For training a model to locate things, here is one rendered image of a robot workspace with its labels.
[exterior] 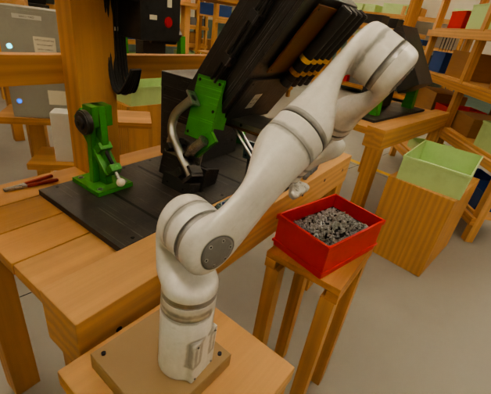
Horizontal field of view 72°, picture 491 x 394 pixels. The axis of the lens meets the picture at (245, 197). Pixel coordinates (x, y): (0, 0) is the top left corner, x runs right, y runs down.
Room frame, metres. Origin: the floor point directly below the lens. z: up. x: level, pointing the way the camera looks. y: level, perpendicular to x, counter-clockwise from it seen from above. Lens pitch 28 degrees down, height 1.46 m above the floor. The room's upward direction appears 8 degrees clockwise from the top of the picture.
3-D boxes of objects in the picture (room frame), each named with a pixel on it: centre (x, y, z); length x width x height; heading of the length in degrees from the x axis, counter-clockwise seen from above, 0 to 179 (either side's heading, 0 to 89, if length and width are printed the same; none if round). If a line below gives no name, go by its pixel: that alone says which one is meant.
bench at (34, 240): (1.25, 0.18, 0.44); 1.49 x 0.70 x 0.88; 147
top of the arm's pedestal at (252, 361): (0.41, 0.07, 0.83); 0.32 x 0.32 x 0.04; 55
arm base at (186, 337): (0.41, 0.07, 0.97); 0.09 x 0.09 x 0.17; 61
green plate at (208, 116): (1.15, 0.16, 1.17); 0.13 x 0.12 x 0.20; 147
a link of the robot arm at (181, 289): (0.41, 0.07, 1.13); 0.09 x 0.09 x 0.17; 44
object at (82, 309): (1.10, -0.06, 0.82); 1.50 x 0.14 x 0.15; 147
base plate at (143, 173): (1.25, 0.18, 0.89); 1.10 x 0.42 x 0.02; 147
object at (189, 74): (1.42, 0.23, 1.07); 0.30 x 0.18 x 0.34; 147
